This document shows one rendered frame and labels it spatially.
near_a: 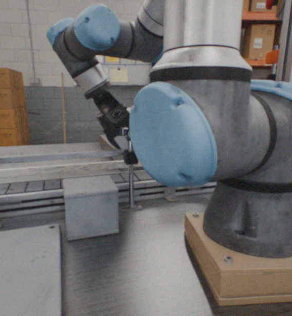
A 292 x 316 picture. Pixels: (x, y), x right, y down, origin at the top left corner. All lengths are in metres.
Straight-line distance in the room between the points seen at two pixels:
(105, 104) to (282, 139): 0.41
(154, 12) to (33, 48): 4.86
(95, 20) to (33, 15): 4.93
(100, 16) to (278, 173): 0.40
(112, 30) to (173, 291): 0.46
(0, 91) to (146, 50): 3.43
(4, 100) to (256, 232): 3.75
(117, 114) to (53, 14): 4.87
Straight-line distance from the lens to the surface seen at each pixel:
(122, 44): 0.61
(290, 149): 0.41
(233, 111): 0.30
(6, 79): 3.97
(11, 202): 0.68
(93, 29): 0.56
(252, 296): 0.42
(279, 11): 0.86
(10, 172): 0.74
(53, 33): 0.68
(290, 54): 0.72
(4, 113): 3.99
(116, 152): 0.66
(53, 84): 5.30
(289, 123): 0.40
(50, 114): 5.33
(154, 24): 0.61
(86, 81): 0.66
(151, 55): 0.65
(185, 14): 0.32
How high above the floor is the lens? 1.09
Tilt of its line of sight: 13 degrees down
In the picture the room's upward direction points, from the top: straight up
